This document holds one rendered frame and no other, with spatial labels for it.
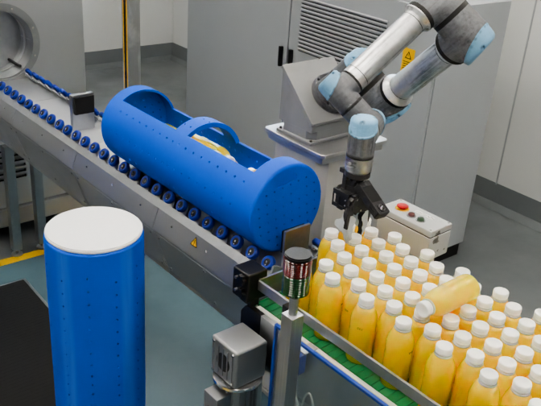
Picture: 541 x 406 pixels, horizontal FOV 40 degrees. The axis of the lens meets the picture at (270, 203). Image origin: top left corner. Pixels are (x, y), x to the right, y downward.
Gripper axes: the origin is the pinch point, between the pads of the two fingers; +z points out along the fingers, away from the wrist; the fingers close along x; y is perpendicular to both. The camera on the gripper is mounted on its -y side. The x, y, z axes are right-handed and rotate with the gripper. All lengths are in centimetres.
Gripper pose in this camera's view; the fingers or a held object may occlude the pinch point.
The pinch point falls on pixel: (354, 238)
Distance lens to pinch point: 211.8
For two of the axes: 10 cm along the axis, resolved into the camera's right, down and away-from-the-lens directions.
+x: -7.6, 2.4, -6.0
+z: -0.7, 9.0, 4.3
